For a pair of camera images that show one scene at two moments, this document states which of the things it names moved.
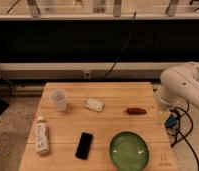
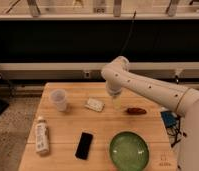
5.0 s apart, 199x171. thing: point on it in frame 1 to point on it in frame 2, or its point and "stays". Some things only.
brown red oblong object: [135, 111] stays
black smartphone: [84, 145] stays
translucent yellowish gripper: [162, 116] to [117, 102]
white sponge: [95, 104] stays
